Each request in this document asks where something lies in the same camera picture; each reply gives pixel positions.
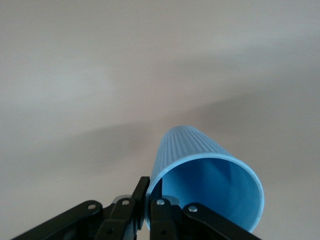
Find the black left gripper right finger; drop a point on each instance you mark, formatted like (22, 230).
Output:
(170, 222)

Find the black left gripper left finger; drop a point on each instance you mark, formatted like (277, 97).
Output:
(120, 220)

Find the blue ribbed plastic cup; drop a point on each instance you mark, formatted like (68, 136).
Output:
(220, 190)

